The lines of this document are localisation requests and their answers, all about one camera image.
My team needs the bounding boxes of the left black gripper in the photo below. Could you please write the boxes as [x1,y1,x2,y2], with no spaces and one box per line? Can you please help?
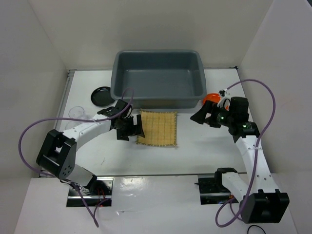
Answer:
[117,114,144,141]

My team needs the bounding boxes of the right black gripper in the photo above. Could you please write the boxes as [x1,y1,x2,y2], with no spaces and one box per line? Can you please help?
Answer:
[190,99,234,128]

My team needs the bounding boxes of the woven bamboo mat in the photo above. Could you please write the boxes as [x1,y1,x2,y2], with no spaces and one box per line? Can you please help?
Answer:
[136,110,177,147]

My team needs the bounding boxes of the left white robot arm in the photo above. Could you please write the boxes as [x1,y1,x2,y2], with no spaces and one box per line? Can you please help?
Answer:
[37,99,145,195]

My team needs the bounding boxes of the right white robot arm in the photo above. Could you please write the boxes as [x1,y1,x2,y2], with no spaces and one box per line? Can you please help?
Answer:
[191,97,290,224]

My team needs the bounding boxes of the grey plastic bin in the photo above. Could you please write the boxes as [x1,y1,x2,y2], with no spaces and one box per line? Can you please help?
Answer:
[111,50,207,109]

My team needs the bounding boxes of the orange plastic plate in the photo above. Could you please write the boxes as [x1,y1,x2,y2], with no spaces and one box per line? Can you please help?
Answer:
[202,93,229,111]

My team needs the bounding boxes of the black round plate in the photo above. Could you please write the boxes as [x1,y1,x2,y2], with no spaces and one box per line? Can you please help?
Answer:
[91,86,115,107]

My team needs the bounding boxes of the clear glass cup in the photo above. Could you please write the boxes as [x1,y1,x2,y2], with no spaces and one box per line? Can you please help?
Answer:
[68,106,85,119]
[65,121,79,130]

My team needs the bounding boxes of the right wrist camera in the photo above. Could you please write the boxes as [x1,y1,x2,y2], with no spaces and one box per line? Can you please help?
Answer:
[217,89,231,109]

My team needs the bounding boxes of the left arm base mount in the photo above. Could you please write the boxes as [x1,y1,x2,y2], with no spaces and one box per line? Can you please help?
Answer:
[66,177,114,207]

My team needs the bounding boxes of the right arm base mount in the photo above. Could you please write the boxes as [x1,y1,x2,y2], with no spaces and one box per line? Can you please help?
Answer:
[195,168,237,205]

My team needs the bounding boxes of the black cable loop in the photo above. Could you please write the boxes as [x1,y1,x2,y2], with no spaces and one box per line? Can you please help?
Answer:
[247,225,266,234]

